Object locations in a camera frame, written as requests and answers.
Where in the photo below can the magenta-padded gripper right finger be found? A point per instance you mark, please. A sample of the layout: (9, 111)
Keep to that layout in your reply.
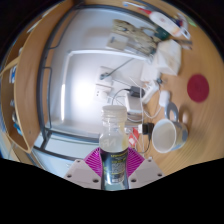
(146, 171)

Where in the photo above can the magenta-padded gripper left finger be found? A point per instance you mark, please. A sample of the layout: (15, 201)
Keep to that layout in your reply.
(80, 173)

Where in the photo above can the clear plastic drink bottle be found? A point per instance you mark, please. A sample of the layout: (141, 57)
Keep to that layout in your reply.
(114, 140)

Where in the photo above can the white ceramic mug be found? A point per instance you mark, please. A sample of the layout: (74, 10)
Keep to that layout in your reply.
(165, 135)

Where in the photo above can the small black plug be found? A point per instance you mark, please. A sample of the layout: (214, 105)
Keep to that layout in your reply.
(148, 128)

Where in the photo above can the white power adapter block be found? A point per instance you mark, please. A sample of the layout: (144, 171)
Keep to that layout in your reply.
(133, 105)

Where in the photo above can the small white charger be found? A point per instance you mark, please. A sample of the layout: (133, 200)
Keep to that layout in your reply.
(164, 98)

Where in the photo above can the black power adapter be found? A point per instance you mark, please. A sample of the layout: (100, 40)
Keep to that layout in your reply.
(137, 91)

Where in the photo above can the flat round red coaster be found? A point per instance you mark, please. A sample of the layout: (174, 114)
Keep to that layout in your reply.
(198, 88)

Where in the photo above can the wooden shelf unit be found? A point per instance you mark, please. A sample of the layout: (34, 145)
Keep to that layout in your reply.
(28, 83)

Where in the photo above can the beige patterned cloth bundle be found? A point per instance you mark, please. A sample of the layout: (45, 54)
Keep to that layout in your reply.
(133, 36)

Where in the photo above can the white and red plastic container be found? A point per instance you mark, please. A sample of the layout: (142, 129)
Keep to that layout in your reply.
(166, 23)

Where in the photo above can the white wall socket plate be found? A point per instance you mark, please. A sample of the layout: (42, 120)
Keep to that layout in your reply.
(104, 80)

